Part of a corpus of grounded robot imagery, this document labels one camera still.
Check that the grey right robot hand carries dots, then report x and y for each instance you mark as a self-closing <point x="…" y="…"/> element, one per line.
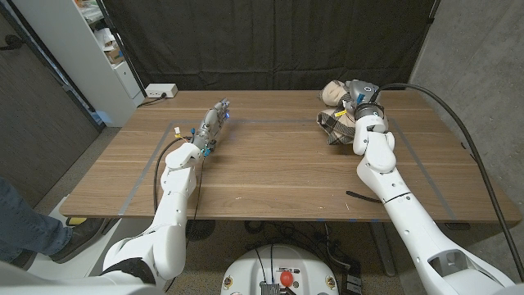
<point x="364" y="92"/>

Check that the small cardboard box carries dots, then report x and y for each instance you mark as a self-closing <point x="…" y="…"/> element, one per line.
<point x="114" y="55"/>

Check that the white power outlet box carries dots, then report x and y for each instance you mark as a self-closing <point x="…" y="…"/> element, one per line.
<point x="161" y="90"/>

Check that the black curtain backdrop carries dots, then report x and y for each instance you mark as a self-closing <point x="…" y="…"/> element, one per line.
<point x="266" y="41"/>

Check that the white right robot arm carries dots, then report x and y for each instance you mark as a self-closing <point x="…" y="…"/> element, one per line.
<point x="409" y="221"/>

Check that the black floor power strip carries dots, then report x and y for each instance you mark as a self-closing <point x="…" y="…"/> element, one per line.
<point x="352" y="282"/>

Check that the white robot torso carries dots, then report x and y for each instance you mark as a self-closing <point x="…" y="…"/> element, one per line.
<point x="245" y="270"/>

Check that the red emergency stop button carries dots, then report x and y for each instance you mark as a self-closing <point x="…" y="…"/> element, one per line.
<point x="286" y="278"/>

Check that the white shelf cabinet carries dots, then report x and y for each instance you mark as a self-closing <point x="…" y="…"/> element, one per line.
<point x="78" y="53"/>

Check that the black stand pole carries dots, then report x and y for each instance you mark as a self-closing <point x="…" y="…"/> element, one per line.
<point x="123" y="53"/>

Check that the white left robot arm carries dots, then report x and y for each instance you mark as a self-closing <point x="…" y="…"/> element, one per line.
<point x="174" y="205"/>

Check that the beige plaid scarf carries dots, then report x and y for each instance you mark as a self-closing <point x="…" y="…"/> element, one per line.
<point x="337" y="123"/>

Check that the black round floor fan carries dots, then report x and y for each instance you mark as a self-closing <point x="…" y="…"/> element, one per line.
<point x="200" y="229"/>

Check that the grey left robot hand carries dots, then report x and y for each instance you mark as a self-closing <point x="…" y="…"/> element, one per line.
<point x="210" y="127"/>

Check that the person leg in jeans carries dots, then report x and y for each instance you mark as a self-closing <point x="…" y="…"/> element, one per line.
<point x="24" y="229"/>

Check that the white floor panel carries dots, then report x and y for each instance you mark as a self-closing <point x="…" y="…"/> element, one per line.
<point x="65" y="270"/>

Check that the dark work shoe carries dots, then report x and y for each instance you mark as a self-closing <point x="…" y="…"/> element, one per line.
<point x="82" y="237"/>
<point x="24" y="259"/>

